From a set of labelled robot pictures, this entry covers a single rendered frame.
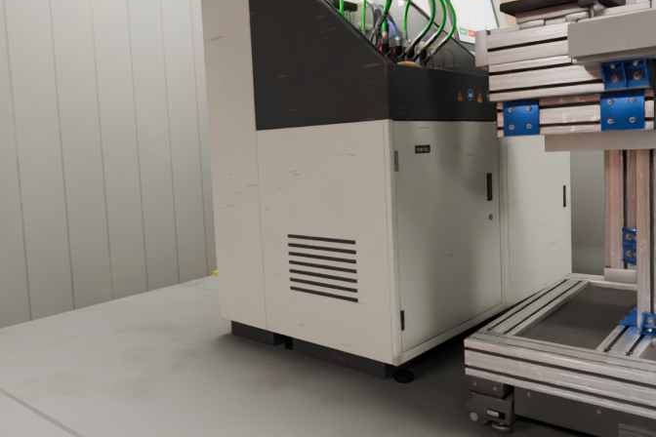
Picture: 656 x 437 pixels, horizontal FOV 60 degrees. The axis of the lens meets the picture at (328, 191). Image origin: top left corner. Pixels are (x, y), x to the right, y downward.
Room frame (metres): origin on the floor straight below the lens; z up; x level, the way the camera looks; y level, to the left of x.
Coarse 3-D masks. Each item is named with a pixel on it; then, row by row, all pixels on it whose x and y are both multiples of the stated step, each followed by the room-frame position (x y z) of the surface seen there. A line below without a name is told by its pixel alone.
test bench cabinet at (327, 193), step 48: (288, 144) 1.91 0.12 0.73; (336, 144) 1.76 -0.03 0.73; (384, 144) 1.64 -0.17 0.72; (288, 192) 1.91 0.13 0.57; (336, 192) 1.77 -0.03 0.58; (384, 192) 1.64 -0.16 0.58; (288, 240) 1.92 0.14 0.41; (336, 240) 1.77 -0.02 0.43; (384, 240) 1.64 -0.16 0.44; (288, 288) 1.93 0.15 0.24; (336, 288) 1.77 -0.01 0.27; (384, 288) 1.65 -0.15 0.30; (288, 336) 1.94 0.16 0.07; (336, 336) 1.78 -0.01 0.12; (384, 336) 1.65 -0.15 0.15
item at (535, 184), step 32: (416, 0) 2.38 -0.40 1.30; (448, 32) 2.39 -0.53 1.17; (512, 160) 2.20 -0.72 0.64; (544, 160) 2.42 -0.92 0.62; (512, 192) 2.20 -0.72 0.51; (544, 192) 2.42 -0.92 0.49; (512, 224) 2.19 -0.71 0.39; (544, 224) 2.41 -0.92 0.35; (512, 256) 2.19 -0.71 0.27; (544, 256) 2.41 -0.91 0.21; (512, 288) 2.19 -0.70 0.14; (544, 288) 2.41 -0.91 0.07
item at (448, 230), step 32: (416, 128) 1.73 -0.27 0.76; (448, 128) 1.86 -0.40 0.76; (480, 128) 2.02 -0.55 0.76; (416, 160) 1.72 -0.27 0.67; (448, 160) 1.86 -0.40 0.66; (480, 160) 2.02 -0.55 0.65; (416, 192) 1.72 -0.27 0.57; (448, 192) 1.85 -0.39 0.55; (480, 192) 2.01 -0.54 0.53; (416, 224) 1.71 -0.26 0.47; (448, 224) 1.85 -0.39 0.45; (480, 224) 2.01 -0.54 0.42; (416, 256) 1.71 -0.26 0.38; (448, 256) 1.84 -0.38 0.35; (480, 256) 2.00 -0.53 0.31; (416, 288) 1.70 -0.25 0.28; (448, 288) 1.84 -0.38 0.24; (480, 288) 2.00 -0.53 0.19; (416, 320) 1.70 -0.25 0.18; (448, 320) 1.83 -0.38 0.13
